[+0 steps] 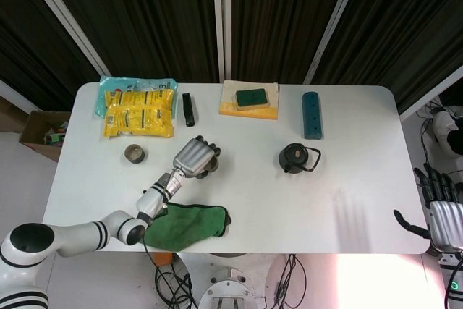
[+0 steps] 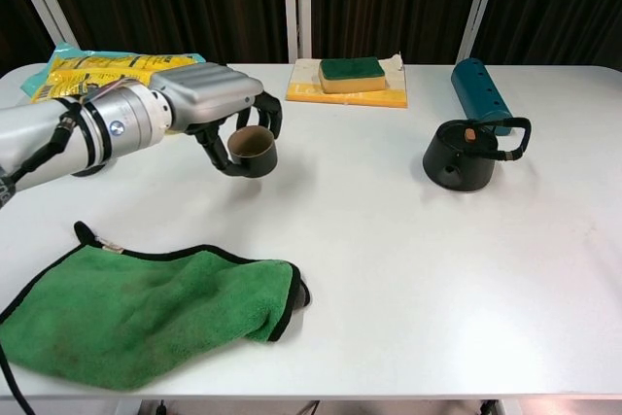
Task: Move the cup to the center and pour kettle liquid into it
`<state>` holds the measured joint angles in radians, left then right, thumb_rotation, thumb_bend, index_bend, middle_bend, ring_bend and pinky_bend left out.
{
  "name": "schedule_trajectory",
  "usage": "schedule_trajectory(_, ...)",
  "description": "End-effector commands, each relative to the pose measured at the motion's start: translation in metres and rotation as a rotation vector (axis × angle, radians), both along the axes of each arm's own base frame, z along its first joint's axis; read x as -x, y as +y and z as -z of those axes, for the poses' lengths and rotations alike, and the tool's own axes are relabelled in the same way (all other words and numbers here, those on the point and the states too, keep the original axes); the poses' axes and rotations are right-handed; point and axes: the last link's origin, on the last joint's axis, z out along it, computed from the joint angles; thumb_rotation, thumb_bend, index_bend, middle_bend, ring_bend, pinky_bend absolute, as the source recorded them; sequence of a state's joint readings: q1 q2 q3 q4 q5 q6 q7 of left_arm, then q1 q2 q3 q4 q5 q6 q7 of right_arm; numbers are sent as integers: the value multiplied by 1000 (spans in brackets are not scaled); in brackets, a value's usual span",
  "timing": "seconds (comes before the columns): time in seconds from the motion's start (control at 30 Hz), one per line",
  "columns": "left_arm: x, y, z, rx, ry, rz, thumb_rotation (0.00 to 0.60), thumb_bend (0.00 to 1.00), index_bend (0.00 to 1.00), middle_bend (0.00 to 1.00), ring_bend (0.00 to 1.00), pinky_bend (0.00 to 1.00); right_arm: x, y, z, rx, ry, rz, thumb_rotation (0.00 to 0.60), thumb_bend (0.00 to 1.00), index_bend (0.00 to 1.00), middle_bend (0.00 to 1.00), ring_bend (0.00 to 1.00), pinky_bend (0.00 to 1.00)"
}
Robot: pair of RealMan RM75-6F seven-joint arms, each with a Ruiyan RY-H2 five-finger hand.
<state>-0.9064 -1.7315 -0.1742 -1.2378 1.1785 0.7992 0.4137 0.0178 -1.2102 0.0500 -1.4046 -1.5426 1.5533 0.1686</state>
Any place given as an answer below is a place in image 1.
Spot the black teapot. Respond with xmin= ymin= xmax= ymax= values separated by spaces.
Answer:
xmin=278 ymin=143 xmax=323 ymax=174

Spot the dark partition panel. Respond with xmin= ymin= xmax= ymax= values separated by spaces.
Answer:
xmin=38 ymin=0 xmax=221 ymax=84
xmin=313 ymin=0 xmax=463 ymax=113
xmin=231 ymin=0 xmax=359 ymax=84
xmin=0 ymin=0 xmax=104 ymax=111

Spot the green yellow sponge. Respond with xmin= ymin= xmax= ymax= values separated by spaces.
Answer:
xmin=234 ymin=88 xmax=272 ymax=110

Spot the black floor cable bundle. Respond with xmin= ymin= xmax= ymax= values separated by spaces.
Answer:
xmin=154 ymin=253 xmax=199 ymax=309
xmin=273 ymin=253 xmax=308 ymax=309

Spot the folded yellow cloth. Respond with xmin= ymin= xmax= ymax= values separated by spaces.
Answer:
xmin=218 ymin=80 xmax=280 ymax=121

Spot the green microfiber cloth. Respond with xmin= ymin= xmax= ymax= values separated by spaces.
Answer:
xmin=143 ymin=202 xmax=232 ymax=253

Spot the black stapler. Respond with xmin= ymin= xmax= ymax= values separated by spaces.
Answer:
xmin=182 ymin=92 xmax=197 ymax=128

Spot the teal block with holes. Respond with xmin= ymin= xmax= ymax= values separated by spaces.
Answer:
xmin=301 ymin=91 xmax=326 ymax=140

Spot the orange object under table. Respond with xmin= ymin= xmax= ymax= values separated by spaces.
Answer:
xmin=153 ymin=253 xmax=174 ymax=268

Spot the white shoe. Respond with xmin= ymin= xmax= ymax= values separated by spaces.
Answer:
xmin=432 ymin=109 xmax=463 ymax=158

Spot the yellow snack bag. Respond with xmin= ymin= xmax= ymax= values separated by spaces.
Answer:
xmin=103 ymin=104 xmax=175 ymax=139
xmin=103 ymin=88 xmax=176 ymax=114

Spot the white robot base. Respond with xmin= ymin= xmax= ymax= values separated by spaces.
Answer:
xmin=175 ymin=252 xmax=294 ymax=309

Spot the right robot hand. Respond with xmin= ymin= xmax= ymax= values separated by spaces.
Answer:
xmin=393 ymin=164 xmax=463 ymax=252

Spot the white partition frame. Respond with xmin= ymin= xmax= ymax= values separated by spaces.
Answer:
xmin=399 ymin=69 xmax=463 ymax=121
xmin=14 ymin=0 xmax=111 ymax=75
xmin=211 ymin=0 xmax=233 ymax=84
xmin=302 ymin=0 xmax=367 ymax=85
xmin=0 ymin=80 xmax=32 ymax=114

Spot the cardboard box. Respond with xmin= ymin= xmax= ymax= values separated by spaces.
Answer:
xmin=18 ymin=109 xmax=72 ymax=162

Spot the light blue plastic bag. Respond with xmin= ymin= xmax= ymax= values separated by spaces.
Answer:
xmin=94 ymin=75 xmax=179 ymax=119

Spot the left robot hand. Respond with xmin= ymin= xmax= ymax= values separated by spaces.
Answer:
xmin=171 ymin=135 xmax=222 ymax=179

